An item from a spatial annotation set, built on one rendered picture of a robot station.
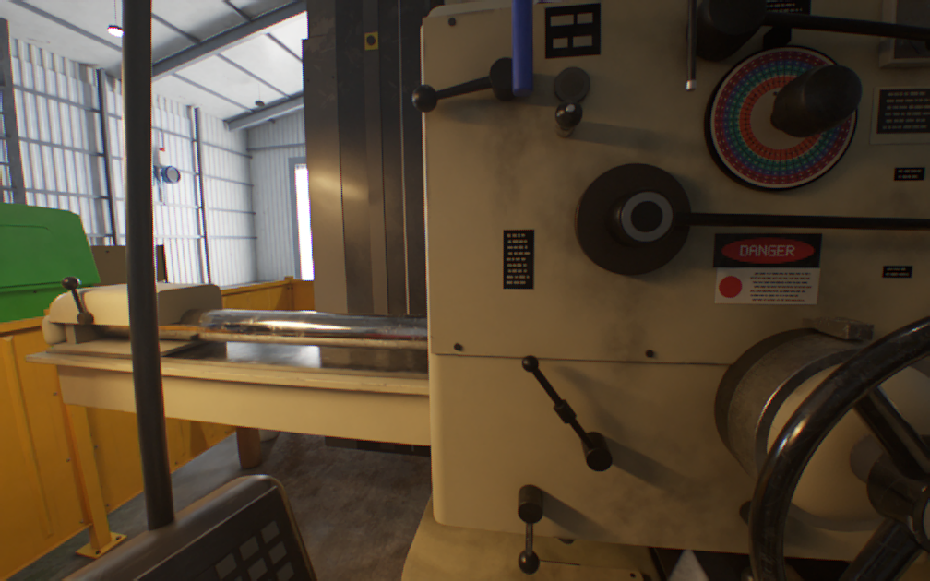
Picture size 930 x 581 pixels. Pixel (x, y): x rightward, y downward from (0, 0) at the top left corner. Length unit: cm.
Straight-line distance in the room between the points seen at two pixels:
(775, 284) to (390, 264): 104
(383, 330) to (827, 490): 84
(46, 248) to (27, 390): 163
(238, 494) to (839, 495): 63
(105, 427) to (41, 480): 31
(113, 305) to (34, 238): 249
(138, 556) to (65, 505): 231
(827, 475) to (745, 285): 23
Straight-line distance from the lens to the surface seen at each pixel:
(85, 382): 166
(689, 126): 58
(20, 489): 259
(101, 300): 146
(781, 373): 54
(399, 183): 128
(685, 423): 62
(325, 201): 139
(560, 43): 58
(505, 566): 130
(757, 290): 60
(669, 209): 47
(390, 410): 96
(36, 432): 254
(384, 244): 128
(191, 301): 138
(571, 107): 47
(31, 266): 384
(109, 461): 277
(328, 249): 138
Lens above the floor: 153
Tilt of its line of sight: 7 degrees down
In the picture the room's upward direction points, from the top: 1 degrees counter-clockwise
